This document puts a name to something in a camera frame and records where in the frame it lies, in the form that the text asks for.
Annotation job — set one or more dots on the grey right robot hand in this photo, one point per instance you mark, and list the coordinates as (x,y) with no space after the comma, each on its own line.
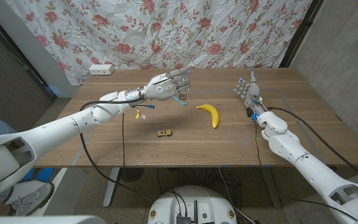
(251,91)

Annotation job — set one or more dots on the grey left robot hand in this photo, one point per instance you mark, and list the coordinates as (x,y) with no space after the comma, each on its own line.
(163,88)

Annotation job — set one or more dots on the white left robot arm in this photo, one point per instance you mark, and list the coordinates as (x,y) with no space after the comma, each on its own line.
(57,130)

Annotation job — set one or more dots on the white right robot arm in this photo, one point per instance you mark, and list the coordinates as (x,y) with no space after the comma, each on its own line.
(309,168)

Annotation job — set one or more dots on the yellow banana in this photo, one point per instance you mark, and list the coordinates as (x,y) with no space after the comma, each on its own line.
(213,115)

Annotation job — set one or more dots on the light blue plastic strip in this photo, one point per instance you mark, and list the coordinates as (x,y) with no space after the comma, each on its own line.
(180,101)

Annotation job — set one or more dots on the floral rose backdrop cloth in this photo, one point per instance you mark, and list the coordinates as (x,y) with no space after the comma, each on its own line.
(166,31)

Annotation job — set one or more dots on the white power strip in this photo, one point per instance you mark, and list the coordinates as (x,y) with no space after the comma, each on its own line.
(101,69)

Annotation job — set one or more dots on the black backdrop stand pole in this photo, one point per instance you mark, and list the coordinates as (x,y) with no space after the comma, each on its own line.
(300,31)

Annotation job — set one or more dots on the black round floor fan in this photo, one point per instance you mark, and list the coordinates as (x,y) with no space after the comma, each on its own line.
(131,174)

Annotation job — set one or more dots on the white table leg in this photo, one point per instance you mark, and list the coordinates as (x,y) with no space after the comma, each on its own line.
(272,186)
(110,186)

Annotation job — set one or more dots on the white robot torso base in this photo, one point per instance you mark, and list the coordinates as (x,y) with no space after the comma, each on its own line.
(191,202)

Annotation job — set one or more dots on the white platform with blue pads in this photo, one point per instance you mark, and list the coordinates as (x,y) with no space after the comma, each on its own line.
(70,186)

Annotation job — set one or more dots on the grey sneaker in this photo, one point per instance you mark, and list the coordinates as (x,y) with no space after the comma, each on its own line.
(31,199)

